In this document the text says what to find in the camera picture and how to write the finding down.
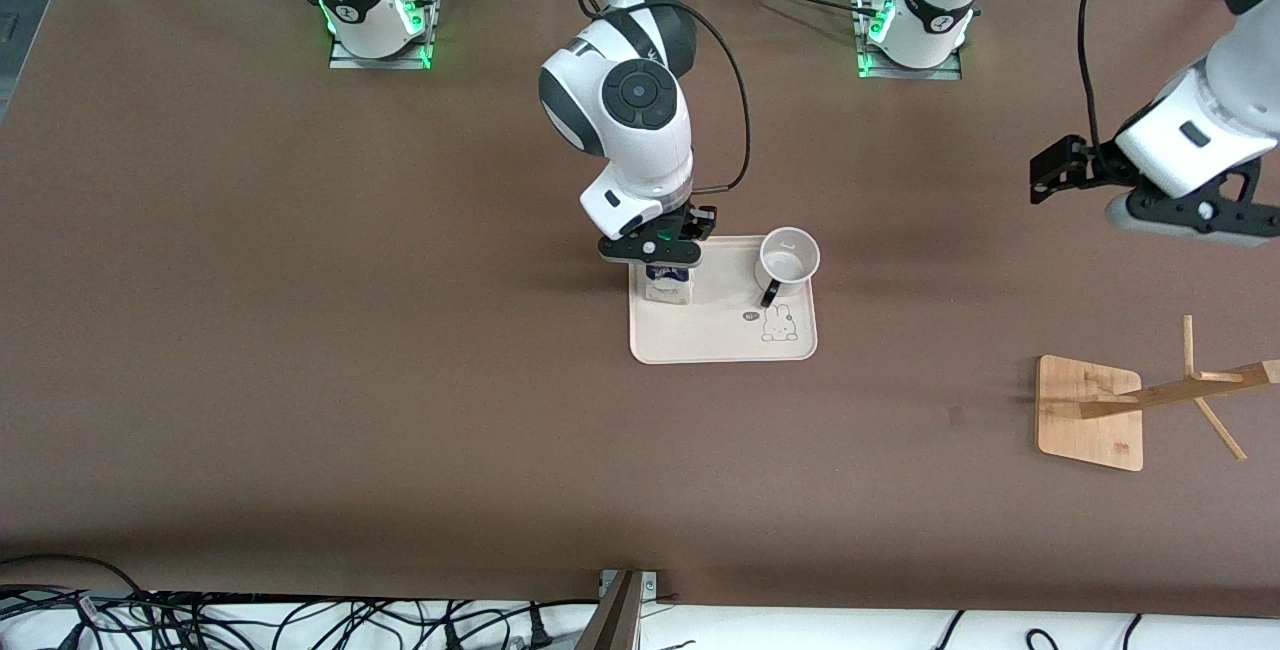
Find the blue white milk carton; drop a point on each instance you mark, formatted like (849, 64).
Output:
(668, 285)

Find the white smiley face cup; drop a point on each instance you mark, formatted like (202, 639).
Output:
(790, 255)

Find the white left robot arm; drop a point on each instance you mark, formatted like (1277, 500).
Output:
(1190, 135)

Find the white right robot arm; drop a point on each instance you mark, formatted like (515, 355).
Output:
(640, 95)

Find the beige rabbit print tray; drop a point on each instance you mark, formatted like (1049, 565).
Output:
(720, 340)

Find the wooden mug stand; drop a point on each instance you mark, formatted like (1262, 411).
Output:
(1085, 435)

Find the brown table cover mat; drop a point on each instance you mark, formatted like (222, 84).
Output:
(400, 330)

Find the black power plug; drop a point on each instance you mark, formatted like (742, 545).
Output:
(540, 632)

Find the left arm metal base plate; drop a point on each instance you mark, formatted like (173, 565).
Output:
(900, 74)

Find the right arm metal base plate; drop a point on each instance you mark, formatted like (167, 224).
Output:
(345, 62)

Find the grey metal camera post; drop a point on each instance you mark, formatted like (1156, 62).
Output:
(615, 620)

